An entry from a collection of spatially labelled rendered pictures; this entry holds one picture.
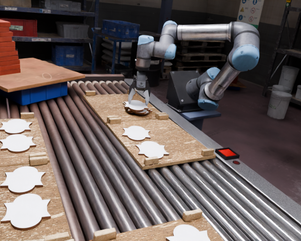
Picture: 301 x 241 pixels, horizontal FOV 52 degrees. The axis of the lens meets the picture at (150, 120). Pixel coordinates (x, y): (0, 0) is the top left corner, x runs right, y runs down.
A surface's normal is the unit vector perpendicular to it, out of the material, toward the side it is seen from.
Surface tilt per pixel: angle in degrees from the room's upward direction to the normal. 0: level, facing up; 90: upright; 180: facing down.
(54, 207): 0
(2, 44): 90
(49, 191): 0
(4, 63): 90
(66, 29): 96
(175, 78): 47
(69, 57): 90
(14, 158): 0
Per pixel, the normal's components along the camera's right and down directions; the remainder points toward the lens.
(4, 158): 0.12, -0.92
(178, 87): 0.47, -0.36
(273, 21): -0.84, 0.11
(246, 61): -0.17, 0.78
